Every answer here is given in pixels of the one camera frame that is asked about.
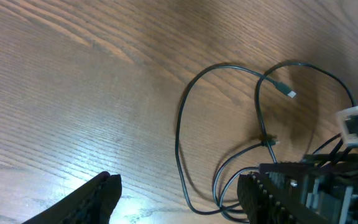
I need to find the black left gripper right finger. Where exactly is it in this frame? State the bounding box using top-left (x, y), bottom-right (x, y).
top-left (237, 172), bottom-right (328, 224)

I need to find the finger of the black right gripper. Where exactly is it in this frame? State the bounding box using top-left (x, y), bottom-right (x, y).
top-left (258, 162), bottom-right (358, 180)

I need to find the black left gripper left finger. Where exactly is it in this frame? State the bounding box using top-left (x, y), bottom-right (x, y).
top-left (24, 171), bottom-right (122, 224)

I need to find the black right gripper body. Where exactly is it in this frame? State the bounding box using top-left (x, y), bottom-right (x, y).
top-left (287, 152), bottom-right (358, 223)

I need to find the black cable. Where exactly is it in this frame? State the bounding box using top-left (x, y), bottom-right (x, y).
top-left (174, 61), bottom-right (357, 224)

